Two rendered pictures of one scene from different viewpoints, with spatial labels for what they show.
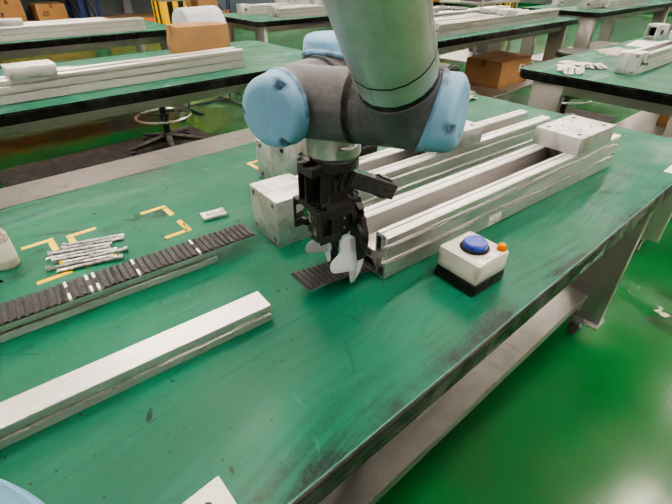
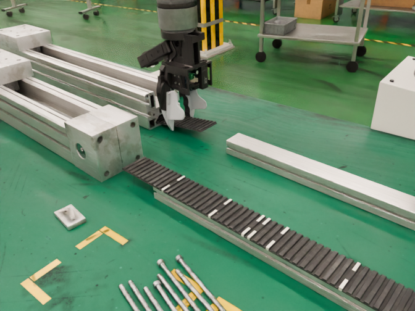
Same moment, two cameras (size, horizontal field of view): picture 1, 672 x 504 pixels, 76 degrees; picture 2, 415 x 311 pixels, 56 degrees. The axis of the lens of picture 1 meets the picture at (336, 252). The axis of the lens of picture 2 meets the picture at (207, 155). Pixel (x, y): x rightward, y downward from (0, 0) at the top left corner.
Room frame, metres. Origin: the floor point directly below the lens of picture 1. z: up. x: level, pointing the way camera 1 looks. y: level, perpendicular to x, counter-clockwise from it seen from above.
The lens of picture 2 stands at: (0.66, 0.77, 1.18)
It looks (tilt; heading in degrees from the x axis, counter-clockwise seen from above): 31 degrees down; 261
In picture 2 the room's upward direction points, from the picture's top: 2 degrees counter-clockwise
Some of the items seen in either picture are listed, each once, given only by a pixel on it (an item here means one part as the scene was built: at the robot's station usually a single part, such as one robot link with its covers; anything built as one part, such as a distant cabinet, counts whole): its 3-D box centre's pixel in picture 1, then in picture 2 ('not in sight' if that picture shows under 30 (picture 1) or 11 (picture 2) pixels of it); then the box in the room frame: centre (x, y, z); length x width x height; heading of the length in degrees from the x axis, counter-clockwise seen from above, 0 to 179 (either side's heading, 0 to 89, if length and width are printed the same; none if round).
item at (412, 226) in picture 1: (505, 185); (69, 71); (0.86, -0.37, 0.82); 0.80 x 0.10 x 0.09; 127
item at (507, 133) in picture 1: (439, 158); (3, 91); (1.01, -0.25, 0.82); 0.80 x 0.10 x 0.09; 127
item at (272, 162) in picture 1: (288, 156); not in sight; (1.01, 0.12, 0.83); 0.11 x 0.10 x 0.10; 59
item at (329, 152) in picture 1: (335, 141); (179, 17); (0.57, 0.00, 1.02); 0.08 x 0.08 x 0.05
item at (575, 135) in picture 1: (572, 139); (23, 41); (1.01, -0.57, 0.87); 0.16 x 0.11 x 0.07; 127
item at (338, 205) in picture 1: (330, 195); (183, 60); (0.57, 0.01, 0.94); 0.09 x 0.08 x 0.12; 127
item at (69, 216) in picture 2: (213, 214); (70, 216); (0.80, 0.26, 0.78); 0.05 x 0.03 x 0.01; 122
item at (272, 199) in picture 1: (288, 211); (110, 139); (0.73, 0.09, 0.83); 0.12 x 0.09 x 0.10; 37
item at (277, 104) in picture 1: (307, 102); not in sight; (0.48, 0.03, 1.10); 0.11 x 0.11 x 0.08; 65
